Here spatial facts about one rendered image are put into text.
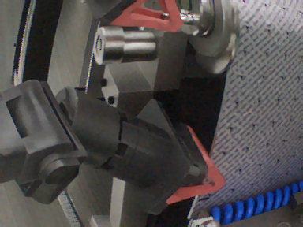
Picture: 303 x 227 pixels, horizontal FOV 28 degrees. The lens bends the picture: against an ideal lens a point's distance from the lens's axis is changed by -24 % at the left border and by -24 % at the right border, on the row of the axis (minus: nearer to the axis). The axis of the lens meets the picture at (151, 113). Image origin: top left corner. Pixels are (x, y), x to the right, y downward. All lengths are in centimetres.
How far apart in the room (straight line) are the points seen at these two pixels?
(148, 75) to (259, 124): 13
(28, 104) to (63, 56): 66
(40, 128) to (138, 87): 20
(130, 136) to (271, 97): 15
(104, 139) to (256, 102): 16
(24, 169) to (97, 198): 40
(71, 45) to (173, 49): 56
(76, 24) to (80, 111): 73
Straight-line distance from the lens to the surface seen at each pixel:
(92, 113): 61
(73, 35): 129
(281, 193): 79
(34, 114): 56
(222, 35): 64
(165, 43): 70
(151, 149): 65
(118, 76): 74
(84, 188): 96
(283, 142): 75
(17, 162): 54
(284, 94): 71
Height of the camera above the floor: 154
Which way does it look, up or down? 35 degrees down
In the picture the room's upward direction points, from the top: 10 degrees clockwise
